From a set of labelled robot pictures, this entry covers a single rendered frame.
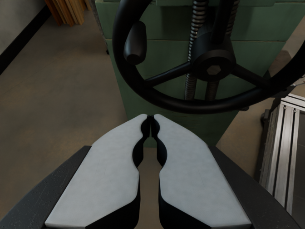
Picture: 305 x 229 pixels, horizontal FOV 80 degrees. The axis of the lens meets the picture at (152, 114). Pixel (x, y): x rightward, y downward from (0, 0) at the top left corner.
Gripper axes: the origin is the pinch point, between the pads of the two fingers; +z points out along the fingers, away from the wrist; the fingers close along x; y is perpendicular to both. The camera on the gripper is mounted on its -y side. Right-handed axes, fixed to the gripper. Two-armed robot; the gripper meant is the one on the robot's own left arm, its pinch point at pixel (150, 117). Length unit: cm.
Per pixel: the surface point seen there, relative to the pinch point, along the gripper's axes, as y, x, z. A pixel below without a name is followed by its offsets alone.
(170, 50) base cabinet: 1.3, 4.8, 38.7
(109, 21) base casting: -5.4, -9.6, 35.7
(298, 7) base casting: -8.1, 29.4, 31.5
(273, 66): 6, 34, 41
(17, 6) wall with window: -14, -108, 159
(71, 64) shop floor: 27, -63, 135
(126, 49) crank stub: -3.1, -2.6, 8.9
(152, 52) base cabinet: 1.9, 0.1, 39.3
